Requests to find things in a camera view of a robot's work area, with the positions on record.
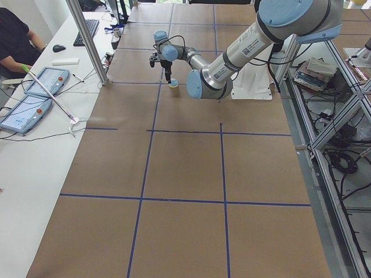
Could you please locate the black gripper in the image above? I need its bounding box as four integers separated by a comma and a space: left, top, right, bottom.
161, 60, 172, 84

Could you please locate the yellow blue call bell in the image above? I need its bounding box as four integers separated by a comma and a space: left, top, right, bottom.
168, 78, 179, 88

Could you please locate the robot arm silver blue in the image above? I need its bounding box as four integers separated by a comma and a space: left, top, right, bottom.
149, 0, 343, 100

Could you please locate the blue tape line lengthwise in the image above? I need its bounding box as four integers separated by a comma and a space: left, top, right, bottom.
126, 81, 163, 278

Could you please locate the small metal cup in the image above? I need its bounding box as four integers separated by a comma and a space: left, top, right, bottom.
112, 28, 121, 38

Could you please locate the black keyboard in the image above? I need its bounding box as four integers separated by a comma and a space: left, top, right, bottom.
72, 19, 100, 47

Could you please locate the white foam block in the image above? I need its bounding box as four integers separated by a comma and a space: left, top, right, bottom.
51, 58, 80, 65

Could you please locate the brown paper table cover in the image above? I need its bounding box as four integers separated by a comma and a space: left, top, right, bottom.
27, 4, 340, 277

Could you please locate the black computer mouse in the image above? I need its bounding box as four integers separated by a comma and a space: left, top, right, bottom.
52, 45, 66, 53

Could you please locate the upper teach pendant tablet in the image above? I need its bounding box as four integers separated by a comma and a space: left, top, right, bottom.
24, 67, 70, 97

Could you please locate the teach pendant tablet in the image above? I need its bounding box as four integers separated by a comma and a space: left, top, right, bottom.
24, 67, 70, 97
1, 94, 52, 134

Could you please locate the long grabber stick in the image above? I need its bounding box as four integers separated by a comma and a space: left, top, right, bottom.
21, 64, 79, 124

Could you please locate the stack of books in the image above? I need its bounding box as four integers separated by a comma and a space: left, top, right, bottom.
293, 57, 337, 92

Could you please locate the lower teach pendant tablet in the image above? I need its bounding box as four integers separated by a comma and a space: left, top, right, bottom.
1, 94, 52, 134

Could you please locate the person in black shirt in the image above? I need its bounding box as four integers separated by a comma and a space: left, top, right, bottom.
1, 8, 46, 79

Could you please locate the blue tape line crosswise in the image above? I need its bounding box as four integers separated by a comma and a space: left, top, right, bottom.
59, 193, 311, 207

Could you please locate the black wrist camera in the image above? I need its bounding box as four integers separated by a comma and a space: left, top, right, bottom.
149, 53, 161, 68

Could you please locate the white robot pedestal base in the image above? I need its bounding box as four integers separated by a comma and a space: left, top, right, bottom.
231, 63, 272, 100

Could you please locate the aluminium frame post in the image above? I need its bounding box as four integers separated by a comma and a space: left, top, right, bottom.
66, 0, 108, 86

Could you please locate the aluminium frame rail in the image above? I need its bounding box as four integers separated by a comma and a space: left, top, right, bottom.
273, 35, 370, 277

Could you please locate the black cable bundle on floor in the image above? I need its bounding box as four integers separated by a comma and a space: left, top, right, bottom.
327, 150, 362, 174

